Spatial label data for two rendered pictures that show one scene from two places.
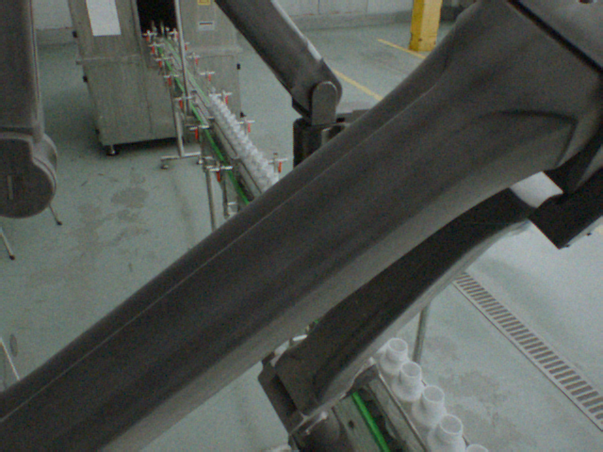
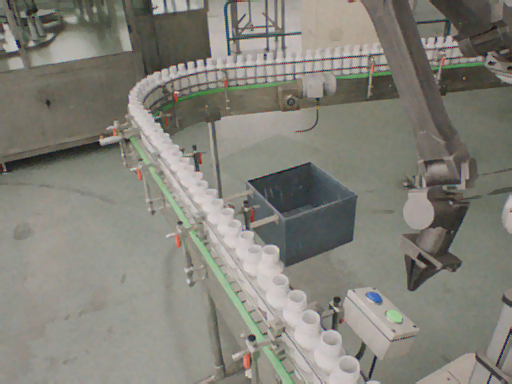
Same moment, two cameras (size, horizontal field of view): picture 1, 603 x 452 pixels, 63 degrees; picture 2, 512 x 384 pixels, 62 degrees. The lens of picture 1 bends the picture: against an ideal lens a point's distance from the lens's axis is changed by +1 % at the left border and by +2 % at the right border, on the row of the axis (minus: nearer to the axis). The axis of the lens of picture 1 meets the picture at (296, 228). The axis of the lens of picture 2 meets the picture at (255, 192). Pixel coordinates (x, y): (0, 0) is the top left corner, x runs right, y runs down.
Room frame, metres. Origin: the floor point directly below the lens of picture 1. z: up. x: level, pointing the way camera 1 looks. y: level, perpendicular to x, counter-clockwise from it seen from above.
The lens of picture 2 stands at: (0.97, -0.41, 1.79)
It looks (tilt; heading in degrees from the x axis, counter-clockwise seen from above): 32 degrees down; 175
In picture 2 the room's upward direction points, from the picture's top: 3 degrees counter-clockwise
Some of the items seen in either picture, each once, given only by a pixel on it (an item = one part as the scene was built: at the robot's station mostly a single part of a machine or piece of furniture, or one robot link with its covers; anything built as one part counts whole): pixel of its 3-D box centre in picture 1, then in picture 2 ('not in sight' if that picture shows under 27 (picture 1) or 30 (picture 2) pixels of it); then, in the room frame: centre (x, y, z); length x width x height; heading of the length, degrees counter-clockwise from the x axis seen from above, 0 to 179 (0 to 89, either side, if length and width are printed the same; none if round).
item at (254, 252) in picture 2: not in sight; (256, 275); (0.22, -0.35, 1.08); 0.06 x 0.06 x 0.17
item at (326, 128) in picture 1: (316, 138); not in sight; (0.66, -0.03, 1.57); 0.07 x 0.06 x 0.07; 110
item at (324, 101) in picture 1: (338, 113); not in sight; (0.68, -0.06, 1.60); 0.12 x 0.09 x 0.12; 110
